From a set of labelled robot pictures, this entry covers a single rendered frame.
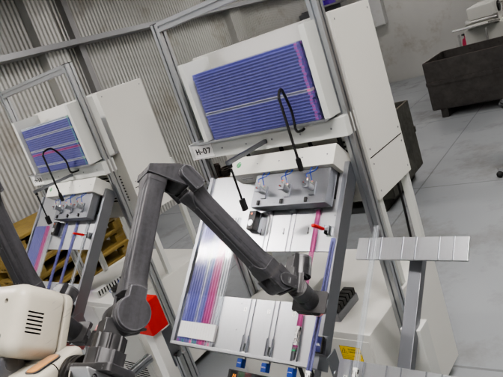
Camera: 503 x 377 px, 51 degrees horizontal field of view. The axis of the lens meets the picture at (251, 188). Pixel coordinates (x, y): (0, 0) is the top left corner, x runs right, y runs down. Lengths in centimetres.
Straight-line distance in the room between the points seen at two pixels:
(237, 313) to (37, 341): 94
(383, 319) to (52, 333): 125
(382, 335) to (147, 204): 111
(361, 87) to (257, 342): 100
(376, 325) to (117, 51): 569
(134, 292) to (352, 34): 129
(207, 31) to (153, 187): 726
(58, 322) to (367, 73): 142
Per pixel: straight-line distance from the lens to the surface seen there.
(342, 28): 200
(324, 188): 184
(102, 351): 116
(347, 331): 204
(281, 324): 185
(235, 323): 198
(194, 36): 824
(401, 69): 1169
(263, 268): 140
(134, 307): 118
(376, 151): 207
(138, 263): 123
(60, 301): 126
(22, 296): 121
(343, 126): 183
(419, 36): 1147
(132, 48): 730
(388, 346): 212
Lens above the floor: 170
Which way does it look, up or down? 15 degrees down
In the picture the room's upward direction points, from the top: 19 degrees counter-clockwise
